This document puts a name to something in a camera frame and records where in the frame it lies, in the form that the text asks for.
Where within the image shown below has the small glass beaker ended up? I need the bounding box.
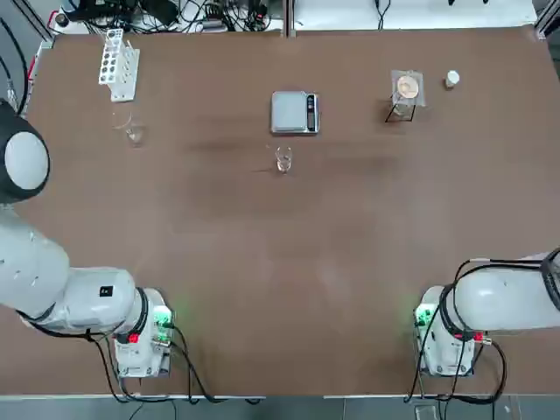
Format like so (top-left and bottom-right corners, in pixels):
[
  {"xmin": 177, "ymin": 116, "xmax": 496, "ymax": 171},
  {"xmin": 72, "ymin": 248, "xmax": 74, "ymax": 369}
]
[{"xmin": 274, "ymin": 146, "xmax": 294, "ymax": 175}]

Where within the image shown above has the glass stirring rod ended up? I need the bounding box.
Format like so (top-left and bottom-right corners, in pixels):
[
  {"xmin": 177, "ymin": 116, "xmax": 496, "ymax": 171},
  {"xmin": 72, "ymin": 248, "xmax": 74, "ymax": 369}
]
[{"xmin": 265, "ymin": 143, "xmax": 285, "ymax": 170}]

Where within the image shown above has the silver digital balance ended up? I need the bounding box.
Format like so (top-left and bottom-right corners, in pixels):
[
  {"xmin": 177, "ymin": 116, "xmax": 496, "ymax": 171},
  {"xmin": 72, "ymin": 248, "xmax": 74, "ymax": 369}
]
[{"xmin": 269, "ymin": 90, "xmax": 321, "ymax": 136}]

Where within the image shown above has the large glass beaker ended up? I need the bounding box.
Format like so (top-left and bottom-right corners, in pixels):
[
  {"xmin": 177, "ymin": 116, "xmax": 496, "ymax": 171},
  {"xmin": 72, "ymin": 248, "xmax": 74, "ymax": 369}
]
[{"xmin": 111, "ymin": 108, "xmax": 148, "ymax": 149}]

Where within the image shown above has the white test tube rack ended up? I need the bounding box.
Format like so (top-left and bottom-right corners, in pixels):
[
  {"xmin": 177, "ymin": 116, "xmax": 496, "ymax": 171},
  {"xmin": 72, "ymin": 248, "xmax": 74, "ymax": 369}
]
[{"xmin": 97, "ymin": 28, "xmax": 141, "ymax": 103}]

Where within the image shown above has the black wire tripod stand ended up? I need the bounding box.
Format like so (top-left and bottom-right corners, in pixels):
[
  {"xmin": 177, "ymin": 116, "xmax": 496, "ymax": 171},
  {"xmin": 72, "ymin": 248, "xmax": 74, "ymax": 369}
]
[{"xmin": 383, "ymin": 98, "xmax": 417, "ymax": 125}]

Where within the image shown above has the black cable of left arm's foot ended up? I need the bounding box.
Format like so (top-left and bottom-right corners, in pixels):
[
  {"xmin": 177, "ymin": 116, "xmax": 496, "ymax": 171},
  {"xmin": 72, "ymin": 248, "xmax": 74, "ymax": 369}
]
[{"xmin": 85, "ymin": 325, "xmax": 263, "ymax": 403}]

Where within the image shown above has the black cable of arm's foot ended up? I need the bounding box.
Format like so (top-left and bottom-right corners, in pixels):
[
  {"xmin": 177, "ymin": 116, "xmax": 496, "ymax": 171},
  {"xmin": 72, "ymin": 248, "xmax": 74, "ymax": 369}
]
[
  {"xmin": 85, "ymin": 325, "xmax": 263, "ymax": 403},
  {"xmin": 404, "ymin": 336, "xmax": 508, "ymax": 403}
]

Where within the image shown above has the aluminium frame post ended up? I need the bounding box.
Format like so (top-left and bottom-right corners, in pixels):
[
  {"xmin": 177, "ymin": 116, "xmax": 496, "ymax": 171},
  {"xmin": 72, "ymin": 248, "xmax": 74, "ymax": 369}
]
[
  {"xmin": 24, "ymin": 0, "xmax": 57, "ymax": 47},
  {"xmin": 283, "ymin": 0, "xmax": 296, "ymax": 39}
]

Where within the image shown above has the black cable of right arm's foot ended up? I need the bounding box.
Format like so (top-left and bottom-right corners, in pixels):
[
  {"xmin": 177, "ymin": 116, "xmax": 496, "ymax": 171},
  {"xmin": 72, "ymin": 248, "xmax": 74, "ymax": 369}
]
[{"xmin": 404, "ymin": 336, "xmax": 508, "ymax": 403}]

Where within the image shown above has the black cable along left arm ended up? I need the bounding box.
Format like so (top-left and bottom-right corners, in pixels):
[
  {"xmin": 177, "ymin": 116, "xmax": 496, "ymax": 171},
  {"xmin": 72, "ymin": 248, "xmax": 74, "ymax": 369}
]
[{"xmin": 0, "ymin": 19, "xmax": 30, "ymax": 116}]

